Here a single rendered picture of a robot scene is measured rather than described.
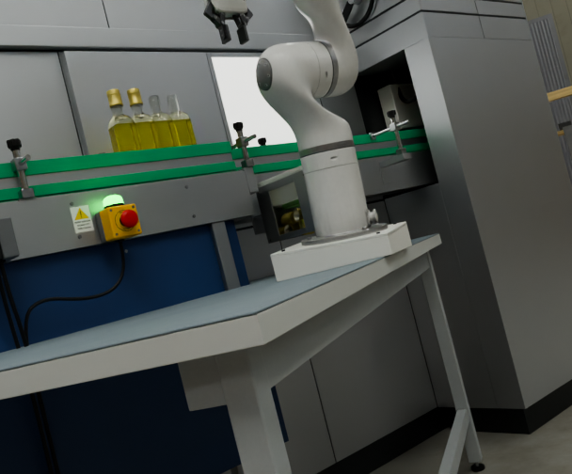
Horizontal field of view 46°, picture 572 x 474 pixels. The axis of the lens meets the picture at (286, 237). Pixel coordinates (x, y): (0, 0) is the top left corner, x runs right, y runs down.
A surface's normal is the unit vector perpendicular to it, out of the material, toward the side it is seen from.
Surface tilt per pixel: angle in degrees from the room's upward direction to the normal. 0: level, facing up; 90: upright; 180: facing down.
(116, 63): 90
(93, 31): 90
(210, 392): 90
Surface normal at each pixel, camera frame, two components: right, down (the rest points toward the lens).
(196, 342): -0.33, 0.06
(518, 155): 0.62, -0.18
